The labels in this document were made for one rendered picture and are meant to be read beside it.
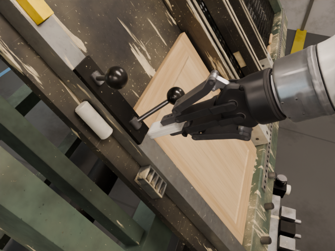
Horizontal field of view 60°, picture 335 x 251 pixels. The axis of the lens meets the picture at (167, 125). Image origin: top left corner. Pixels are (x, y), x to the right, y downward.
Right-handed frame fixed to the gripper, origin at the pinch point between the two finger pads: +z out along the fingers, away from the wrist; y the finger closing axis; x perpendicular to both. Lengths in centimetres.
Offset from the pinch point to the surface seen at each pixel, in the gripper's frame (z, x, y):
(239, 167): 14, 33, 47
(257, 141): 12, 52, 54
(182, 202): 13.2, 2.0, 24.3
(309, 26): 19, 359, 152
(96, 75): 9.4, 4.1, -12.7
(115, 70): 0.1, -1.2, -13.4
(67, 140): 159, 82, 40
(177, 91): -0.1, 8.9, -1.3
